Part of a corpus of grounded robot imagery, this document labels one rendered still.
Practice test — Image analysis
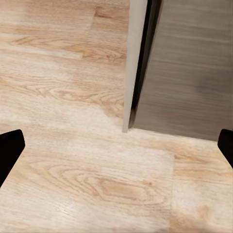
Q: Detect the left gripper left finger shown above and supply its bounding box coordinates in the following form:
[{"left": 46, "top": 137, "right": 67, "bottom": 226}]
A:
[{"left": 0, "top": 129, "right": 25, "bottom": 187}]

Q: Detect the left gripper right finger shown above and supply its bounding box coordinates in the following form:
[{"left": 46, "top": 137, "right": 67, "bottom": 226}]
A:
[{"left": 217, "top": 129, "right": 233, "bottom": 168}]

